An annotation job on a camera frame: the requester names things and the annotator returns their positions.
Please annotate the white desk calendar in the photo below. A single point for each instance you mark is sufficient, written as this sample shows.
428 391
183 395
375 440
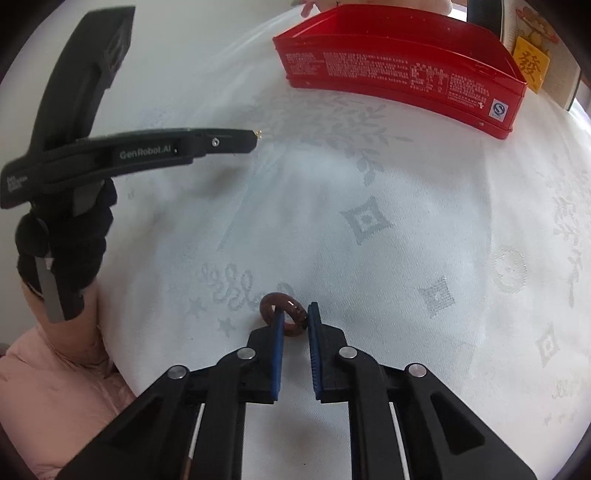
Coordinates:
531 64

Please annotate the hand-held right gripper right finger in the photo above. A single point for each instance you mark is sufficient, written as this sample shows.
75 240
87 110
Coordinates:
315 355

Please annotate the pink plush toy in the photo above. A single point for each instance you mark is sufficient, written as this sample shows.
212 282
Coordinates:
308 7

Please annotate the person's left forearm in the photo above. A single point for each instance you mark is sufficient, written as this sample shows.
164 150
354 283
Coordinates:
60 392

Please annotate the red tin box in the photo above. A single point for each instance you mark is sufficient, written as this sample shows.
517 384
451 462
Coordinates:
392 69

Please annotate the person's left hand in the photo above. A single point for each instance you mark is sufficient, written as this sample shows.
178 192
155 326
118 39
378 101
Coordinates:
78 249

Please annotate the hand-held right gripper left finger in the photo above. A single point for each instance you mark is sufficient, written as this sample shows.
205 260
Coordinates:
278 355

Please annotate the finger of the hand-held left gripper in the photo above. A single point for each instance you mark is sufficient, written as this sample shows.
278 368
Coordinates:
226 141

